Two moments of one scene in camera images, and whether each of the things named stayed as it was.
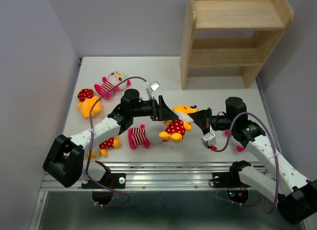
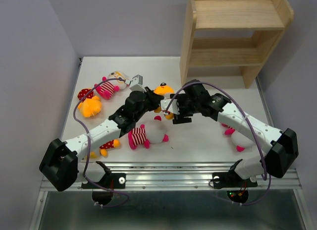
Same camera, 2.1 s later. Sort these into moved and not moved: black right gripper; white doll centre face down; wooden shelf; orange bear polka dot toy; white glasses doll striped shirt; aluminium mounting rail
Moved: orange bear polka dot toy; black right gripper
Not moved: white glasses doll striped shirt; wooden shelf; white doll centre face down; aluminium mounting rail
